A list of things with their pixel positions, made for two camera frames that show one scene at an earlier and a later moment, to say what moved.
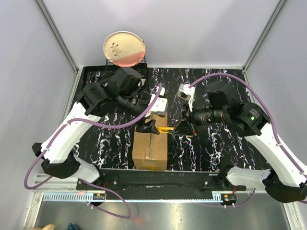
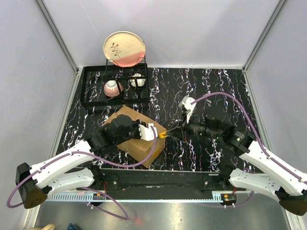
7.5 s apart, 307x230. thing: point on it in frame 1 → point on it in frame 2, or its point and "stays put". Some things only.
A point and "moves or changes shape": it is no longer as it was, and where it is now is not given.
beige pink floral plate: (124, 48) stays put
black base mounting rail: (161, 180) stays put
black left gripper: (149, 127) → (139, 135)
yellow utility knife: (168, 128) → (160, 135)
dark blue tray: (71, 226) stays put
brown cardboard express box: (150, 149) moves or changes shape
